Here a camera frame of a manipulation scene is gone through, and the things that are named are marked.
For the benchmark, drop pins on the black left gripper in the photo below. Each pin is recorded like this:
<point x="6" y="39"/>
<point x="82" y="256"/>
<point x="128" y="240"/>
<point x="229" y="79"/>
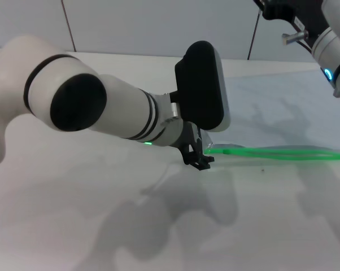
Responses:
<point x="191" y="135"/>

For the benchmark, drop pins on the clear green-zipper document bag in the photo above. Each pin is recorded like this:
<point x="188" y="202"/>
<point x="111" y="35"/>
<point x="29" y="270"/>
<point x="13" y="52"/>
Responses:
<point x="271" y="153"/>

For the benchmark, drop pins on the green zipper slider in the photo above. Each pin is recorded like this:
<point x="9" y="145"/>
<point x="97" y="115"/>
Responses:
<point x="227" y="151"/>

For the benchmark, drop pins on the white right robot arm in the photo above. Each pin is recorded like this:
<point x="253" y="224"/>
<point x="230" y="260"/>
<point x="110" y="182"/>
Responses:
<point x="325" y="48"/>

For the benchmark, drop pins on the silver left mount bracket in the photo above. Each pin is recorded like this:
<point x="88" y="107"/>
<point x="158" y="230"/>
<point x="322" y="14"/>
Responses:
<point x="174" y="109"/>

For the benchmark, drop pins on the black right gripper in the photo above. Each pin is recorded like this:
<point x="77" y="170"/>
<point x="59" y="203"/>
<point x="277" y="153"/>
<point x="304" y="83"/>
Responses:
<point x="285" y="8"/>

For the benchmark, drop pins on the silver right mount bolt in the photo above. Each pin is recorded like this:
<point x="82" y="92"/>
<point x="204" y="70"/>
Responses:
<point x="294" y="37"/>

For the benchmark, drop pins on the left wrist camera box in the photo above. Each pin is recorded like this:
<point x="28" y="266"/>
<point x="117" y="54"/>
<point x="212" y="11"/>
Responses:
<point x="201" y="84"/>

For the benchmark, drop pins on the white paper stack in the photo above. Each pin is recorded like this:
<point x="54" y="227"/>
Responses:
<point x="271" y="98"/>

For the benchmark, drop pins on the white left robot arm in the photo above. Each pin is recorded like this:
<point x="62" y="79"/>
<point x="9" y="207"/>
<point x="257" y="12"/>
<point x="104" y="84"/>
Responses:
<point x="124" y="107"/>

